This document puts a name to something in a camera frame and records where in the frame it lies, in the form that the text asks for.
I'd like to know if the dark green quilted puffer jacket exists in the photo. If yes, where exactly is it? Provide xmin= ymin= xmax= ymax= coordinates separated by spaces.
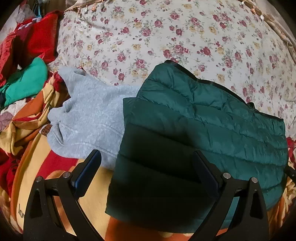
xmin=105 ymin=60 xmax=288 ymax=233

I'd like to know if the yellow red love blanket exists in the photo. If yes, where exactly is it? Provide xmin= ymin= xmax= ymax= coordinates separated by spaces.
xmin=0 ymin=71 xmax=296 ymax=241

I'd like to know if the small red cloth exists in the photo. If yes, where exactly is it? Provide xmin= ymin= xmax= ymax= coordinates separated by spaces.
xmin=287 ymin=137 xmax=296 ymax=163

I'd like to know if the light grey fleece sweatshirt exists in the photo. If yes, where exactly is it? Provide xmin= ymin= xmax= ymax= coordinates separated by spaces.
xmin=47 ymin=67 xmax=140 ymax=170

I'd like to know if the bright green garment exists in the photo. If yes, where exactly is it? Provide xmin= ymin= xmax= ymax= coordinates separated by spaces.
xmin=1 ymin=57 xmax=48 ymax=109

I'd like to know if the floral white quilt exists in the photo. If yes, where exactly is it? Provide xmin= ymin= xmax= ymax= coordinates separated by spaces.
xmin=49 ymin=1 xmax=295 ymax=138

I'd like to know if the red garment pile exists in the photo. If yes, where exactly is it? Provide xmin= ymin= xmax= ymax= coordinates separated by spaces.
xmin=1 ymin=10 xmax=63 ymax=86

